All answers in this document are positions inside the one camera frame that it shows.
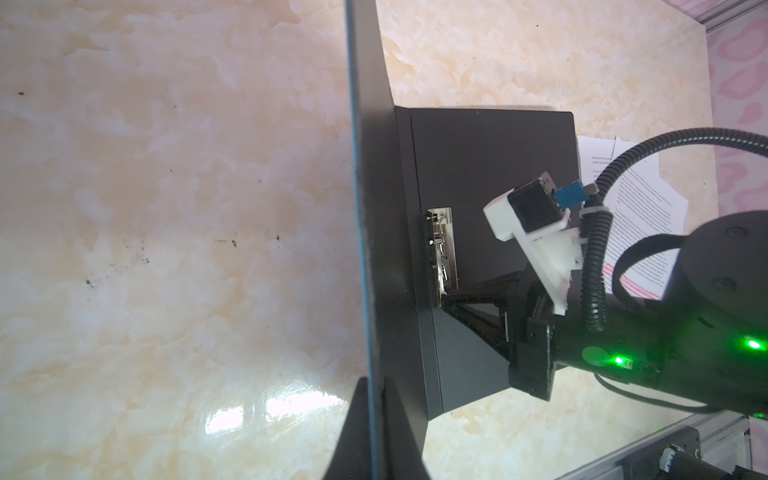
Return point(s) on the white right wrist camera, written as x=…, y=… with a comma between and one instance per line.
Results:
x=530, y=215

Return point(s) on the silver folder clip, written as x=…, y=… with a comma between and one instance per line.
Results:
x=440, y=236

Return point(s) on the blue folder with black inside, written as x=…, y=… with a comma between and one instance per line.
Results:
x=409, y=160

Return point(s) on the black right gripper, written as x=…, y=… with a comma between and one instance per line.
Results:
x=528, y=345

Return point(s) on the aluminium corner post right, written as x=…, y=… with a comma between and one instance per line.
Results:
x=726, y=12

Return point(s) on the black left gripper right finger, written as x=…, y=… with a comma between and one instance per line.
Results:
x=402, y=457

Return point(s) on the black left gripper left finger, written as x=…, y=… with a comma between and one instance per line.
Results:
x=351, y=459

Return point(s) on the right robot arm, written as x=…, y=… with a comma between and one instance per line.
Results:
x=705, y=340

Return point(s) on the printed paper sheet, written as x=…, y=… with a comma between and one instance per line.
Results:
x=595, y=154
x=643, y=205

